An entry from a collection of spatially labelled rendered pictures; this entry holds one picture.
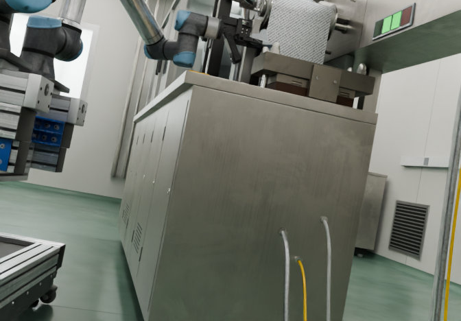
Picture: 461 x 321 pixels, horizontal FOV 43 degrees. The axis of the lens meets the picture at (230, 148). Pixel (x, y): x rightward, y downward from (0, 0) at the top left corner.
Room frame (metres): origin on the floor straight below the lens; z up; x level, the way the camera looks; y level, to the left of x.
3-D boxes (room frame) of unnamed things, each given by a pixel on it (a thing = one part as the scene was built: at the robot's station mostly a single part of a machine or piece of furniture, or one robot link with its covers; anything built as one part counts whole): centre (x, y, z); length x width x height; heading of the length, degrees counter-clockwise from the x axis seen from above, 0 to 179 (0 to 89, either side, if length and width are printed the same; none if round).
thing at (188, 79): (3.07, 0.14, 0.88); 2.52 x 0.66 x 0.04; 13
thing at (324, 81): (1.92, -0.27, 0.96); 0.10 x 0.03 x 0.11; 103
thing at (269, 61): (2.01, -0.23, 1.00); 0.40 x 0.16 x 0.06; 103
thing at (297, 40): (2.11, -0.17, 1.11); 0.23 x 0.01 x 0.18; 103
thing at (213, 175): (3.08, 0.12, 0.43); 2.52 x 0.64 x 0.86; 13
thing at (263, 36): (2.06, -0.04, 1.11); 0.09 x 0.03 x 0.06; 94
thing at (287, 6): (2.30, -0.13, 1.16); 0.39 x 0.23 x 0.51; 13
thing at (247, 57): (2.17, 0.01, 1.05); 0.06 x 0.05 x 0.31; 103
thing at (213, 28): (2.05, 0.14, 1.11); 0.08 x 0.05 x 0.08; 13
